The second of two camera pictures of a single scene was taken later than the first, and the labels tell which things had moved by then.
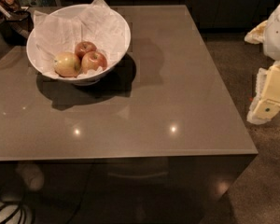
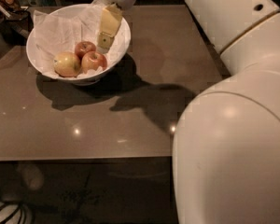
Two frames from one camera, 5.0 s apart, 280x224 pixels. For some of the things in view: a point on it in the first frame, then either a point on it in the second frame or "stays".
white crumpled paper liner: (62, 31) stays
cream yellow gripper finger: (272, 91) -> (111, 18)
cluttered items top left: (7, 13) stays
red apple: (92, 60) stays
